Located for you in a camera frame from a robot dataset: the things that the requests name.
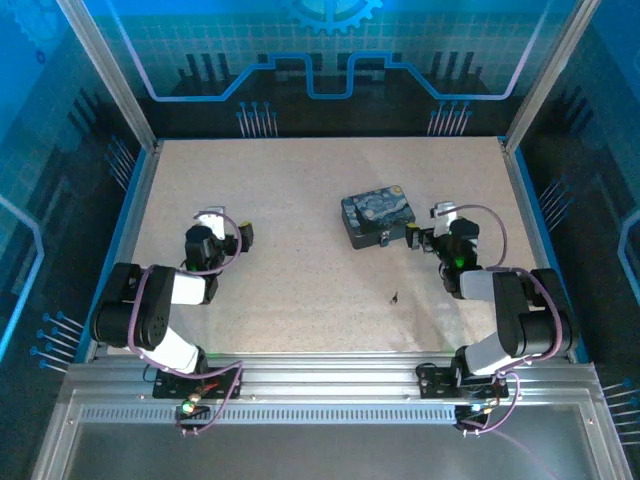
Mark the aluminium side rail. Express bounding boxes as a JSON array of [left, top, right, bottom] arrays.
[[498, 135, 585, 364], [83, 139, 165, 362]]

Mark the purple cable at base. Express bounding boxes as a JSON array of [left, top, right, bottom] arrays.
[[457, 370, 561, 479], [173, 362, 246, 437]]

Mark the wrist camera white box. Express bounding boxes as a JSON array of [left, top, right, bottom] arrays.
[[430, 201, 459, 239], [193, 206, 228, 240]]

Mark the purple cable at right base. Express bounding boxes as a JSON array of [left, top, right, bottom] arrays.
[[457, 370, 561, 479]]

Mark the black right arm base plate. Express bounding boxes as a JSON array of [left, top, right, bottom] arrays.
[[416, 362, 510, 400]]

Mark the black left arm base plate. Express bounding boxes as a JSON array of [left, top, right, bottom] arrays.
[[152, 366, 245, 400]]

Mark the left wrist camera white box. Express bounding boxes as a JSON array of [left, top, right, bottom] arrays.
[[193, 206, 228, 240]]

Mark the starry night print tin box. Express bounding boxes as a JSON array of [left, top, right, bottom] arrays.
[[340, 183, 417, 251]]

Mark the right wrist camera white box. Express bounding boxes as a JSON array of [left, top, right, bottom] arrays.
[[430, 201, 459, 239]]

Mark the aluminium front frame rail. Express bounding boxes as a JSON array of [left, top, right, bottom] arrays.
[[62, 351, 604, 402]]

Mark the purple cable at left base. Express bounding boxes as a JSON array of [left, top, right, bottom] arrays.
[[173, 362, 246, 437]]

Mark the aluminium corner post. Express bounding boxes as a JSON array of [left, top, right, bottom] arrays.
[[55, 0, 162, 152], [502, 0, 603, 151]]

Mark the slotted grey cable duct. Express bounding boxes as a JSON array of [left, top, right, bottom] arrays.
[[78, 405, 460, 424]]

